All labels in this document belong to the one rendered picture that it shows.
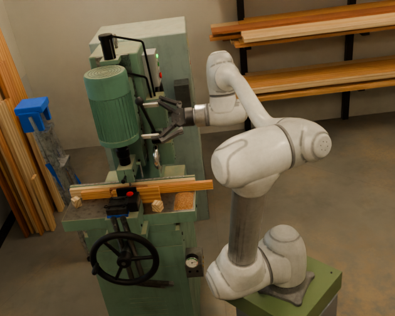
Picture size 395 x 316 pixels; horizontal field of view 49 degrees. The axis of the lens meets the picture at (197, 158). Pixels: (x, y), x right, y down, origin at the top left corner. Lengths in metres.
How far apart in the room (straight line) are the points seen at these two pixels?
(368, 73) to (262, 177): 3.07
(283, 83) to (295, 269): 2.49
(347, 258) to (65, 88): 2.99
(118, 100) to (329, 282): 1.11
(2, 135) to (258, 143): 2.36
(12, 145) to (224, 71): 1.98
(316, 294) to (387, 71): 2.74
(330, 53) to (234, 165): 3.42
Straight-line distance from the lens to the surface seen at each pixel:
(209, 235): 3.15
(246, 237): 1.38
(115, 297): 2.30
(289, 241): 1.63
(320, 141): 1.16
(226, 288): 1.58
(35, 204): 3.47
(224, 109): 1.68
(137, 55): 1.96
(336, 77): 4.04
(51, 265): 3.27
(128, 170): 1.94
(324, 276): 1.88
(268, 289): 1.79
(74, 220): 2.01
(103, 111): 1.79
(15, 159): 3.30
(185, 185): 2.00
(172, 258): 2.07
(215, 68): 1.64
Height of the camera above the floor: 2.03
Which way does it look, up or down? 30 degrees down
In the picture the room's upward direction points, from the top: 7 degrees counter-clockwise
